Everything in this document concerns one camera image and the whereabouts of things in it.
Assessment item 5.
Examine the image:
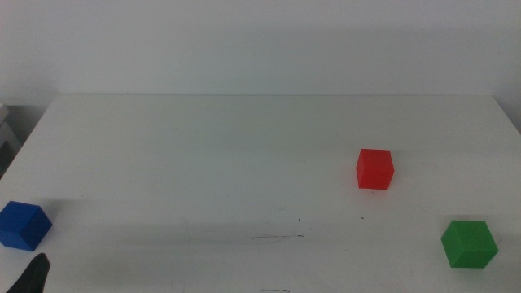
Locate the blue cube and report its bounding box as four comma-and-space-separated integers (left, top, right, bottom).
0, 200, 54, 252

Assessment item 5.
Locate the green cube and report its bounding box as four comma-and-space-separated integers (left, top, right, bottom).
440, 220, 500, 269

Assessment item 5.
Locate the red cube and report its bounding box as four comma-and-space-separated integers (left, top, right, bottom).
355, 148, 396, 191

